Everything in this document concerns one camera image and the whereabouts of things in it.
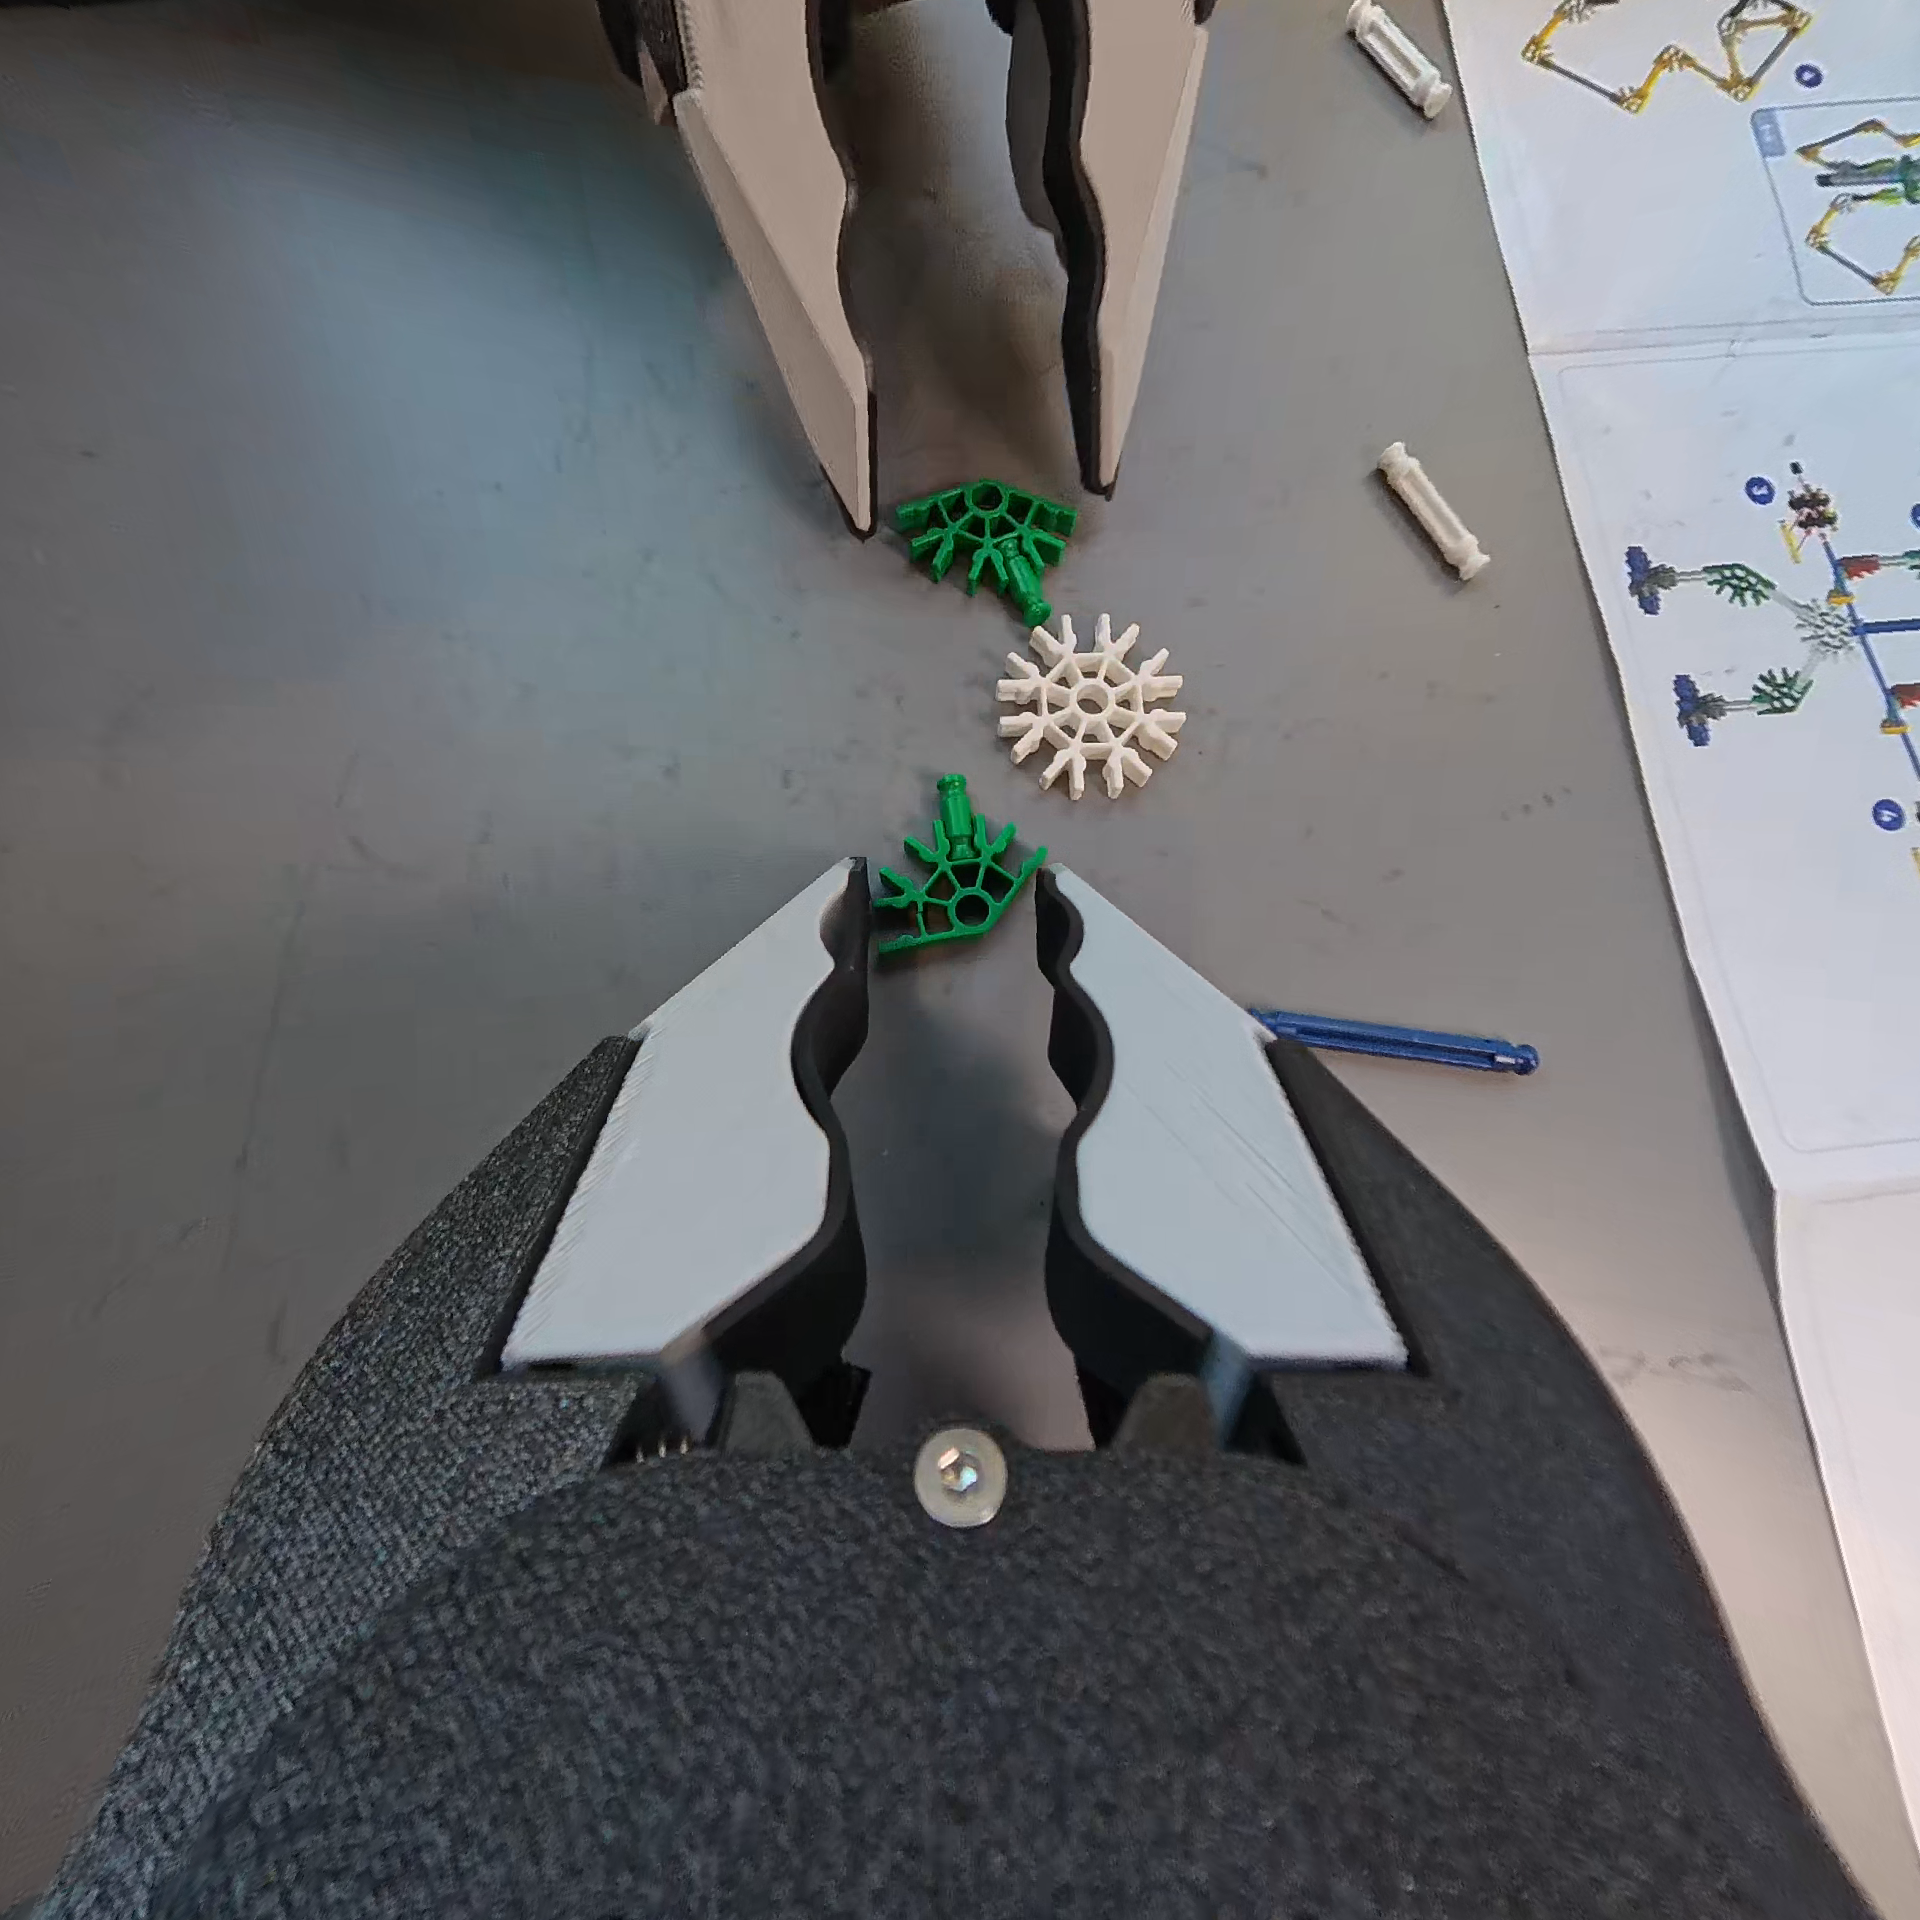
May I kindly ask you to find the blue toy rod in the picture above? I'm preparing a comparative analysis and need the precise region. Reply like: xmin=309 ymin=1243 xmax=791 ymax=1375
xmin=1254 ymin=1012 xmax=1541 ymax=1077

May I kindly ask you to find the white snowflake toy connector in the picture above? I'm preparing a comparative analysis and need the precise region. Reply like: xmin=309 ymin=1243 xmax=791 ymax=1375
xmin=996 ymin=615 xmax=1190 ymax=799

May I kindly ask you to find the grey desk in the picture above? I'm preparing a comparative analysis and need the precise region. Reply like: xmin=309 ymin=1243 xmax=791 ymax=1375
xmin=0 ymin=0 xmax=1920 ymax=1920

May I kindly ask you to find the green toy connector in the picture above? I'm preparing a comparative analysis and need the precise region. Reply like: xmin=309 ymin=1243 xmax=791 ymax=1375
xmin=891 ymin=480 xmax=1080 ymax=587
xmin=870 ymin=835 xmax=1048 ymax=960

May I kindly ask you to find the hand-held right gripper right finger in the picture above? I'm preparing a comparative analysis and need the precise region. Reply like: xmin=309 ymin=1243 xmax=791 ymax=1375
xmin=1036 ymin=870 xmax=1406 ymax=1436

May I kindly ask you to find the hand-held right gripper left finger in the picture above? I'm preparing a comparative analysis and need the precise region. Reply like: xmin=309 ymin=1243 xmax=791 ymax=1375
xmin=504 ymin=863 xmax=872 ymax=1442

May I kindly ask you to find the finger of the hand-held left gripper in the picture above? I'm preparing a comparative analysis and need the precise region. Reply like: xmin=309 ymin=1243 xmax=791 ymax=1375
xmin=667 ymin=0 xmax=879 ymax=541
xmin=998 ymin=0 xmax=1214 ymax=495

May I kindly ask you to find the toy instruction poster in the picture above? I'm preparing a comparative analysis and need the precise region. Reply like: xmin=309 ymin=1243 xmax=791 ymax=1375
xmin=1439 ymin=0 xmax=1920 ymax=1816

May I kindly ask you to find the short white toy rod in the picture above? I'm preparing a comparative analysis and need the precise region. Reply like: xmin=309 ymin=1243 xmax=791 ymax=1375
xmin=1344 ymin=0 xmax=1455 ymax=122
xmin=1379 ymin=440 xmax=1493 ymax=581

